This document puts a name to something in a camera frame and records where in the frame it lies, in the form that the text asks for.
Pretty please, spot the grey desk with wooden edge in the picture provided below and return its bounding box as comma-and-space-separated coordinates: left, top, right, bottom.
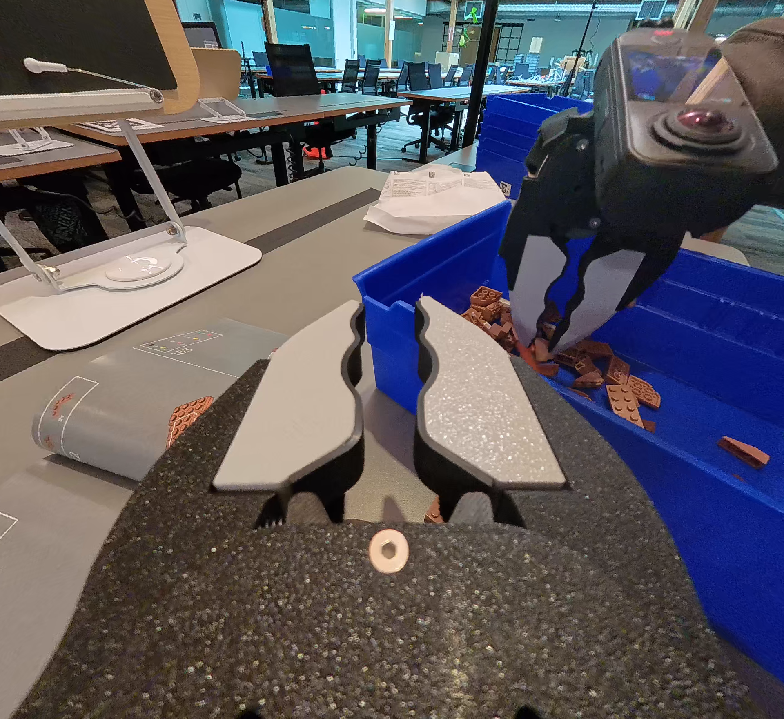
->
58, 96, 412, 187

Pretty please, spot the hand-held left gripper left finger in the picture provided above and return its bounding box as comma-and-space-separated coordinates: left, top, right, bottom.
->
211, 299, 366, 527

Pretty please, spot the white tablet stand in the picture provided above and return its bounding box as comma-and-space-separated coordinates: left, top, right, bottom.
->
0, 58, 263, 352

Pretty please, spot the brown lego brick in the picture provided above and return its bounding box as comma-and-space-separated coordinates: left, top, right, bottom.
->
516, 339, 553, 374

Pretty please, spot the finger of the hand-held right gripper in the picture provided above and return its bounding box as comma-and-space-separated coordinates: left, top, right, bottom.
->
499, 180, 573, 352
548, 232, 681, 367

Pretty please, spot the brown lego slope piece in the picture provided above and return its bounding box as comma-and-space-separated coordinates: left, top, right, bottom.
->
718, 435, 771, 469

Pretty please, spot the black office chair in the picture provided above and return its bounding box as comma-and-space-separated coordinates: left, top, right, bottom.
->
263, 42, 321, 98

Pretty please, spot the grey office desk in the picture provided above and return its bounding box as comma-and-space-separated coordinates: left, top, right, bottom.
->
397, 84, 530, 151

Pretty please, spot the blue plastic bin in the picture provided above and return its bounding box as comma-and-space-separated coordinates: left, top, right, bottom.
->
353, 200, 784, 680

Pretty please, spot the wooden desk divider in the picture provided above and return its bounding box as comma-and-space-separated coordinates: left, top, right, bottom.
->
190, 48, 243, 100

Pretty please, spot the black pole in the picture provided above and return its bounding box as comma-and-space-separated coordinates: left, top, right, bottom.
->
461, 0, 512, 147

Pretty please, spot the pile of lego bricks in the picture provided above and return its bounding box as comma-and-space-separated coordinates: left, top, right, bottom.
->
459, 287, 662, 433

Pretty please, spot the black panel with wooden edge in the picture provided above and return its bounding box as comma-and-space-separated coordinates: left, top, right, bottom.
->
0, 0, 201, 116

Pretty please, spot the person's right hand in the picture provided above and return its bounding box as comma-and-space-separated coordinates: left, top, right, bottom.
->
719, 18, 784, 211

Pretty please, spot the stack of blue bins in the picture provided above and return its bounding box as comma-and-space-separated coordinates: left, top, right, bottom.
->
474, 93, 595, 200

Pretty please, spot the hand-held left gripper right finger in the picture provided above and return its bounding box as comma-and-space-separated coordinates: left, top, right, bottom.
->
413, 295, 567, 527

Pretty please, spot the clear acrylic stand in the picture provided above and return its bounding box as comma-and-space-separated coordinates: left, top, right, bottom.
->
197, 97, 247, 123
0, 126, 73, 158

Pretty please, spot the white plastic bag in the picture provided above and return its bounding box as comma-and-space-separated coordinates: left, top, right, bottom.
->
363, 165, 512, 236

